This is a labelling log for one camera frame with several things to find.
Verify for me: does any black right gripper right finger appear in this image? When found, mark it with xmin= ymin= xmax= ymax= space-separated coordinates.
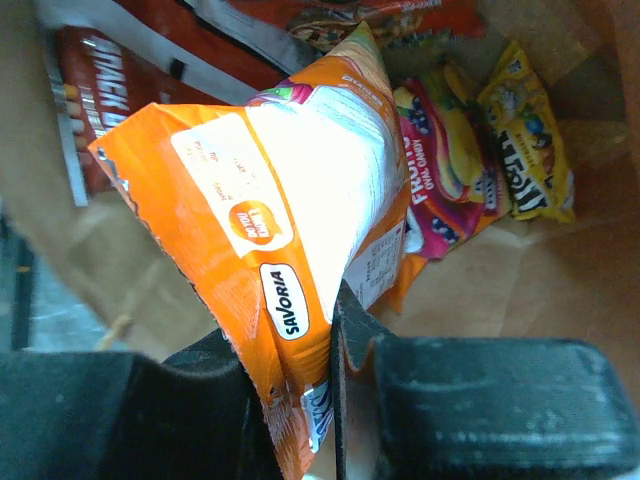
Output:
xmin=331 ymin=284 xmax=639 ymax=479

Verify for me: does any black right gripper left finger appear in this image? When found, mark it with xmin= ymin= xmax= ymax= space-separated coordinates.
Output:
xmin=1 ymin=332 xmax=280 ymax=479

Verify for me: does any red paper bag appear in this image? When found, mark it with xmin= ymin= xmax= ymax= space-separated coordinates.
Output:
xmin=1 ymin=1 xmax=639 ymax=360

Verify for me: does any orange cracker snack pack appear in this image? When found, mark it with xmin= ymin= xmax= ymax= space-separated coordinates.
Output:
xmin=89 ymin=23 xmax=409 ymax=479

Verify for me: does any pink fruit candy pack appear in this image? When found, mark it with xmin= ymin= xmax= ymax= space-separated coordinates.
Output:
xmin=394 ymin=63 xmax=511 ymax=260

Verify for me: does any yellow chocolate candy pack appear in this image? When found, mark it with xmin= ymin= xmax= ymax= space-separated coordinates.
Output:
xmin=477 ymin=41 xmax=575 ymax=223

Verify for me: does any red foil snack pack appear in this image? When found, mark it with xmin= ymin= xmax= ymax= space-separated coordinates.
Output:
xmin=118 ymin=1 xmax=487 ymax=74

